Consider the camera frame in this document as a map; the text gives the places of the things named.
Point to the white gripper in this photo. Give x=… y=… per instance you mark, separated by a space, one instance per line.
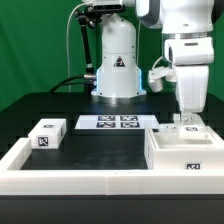
x=190 y=60

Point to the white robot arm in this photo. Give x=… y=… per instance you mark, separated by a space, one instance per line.
x=181 y=32

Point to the white cabinet body box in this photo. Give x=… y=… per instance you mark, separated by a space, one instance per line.
x=168 y=150

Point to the white cabinet top block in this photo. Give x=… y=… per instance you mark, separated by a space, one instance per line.
x=48 y=133

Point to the white base tag plate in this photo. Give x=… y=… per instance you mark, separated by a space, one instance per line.
x=114 y=122

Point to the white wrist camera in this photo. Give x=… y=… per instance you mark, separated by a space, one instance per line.
x=157 y=75

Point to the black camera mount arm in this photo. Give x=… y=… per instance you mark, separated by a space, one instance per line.
x=86 y=36

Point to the white U-shaped obstacle wall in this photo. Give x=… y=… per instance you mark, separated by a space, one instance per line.
x=14 y=180

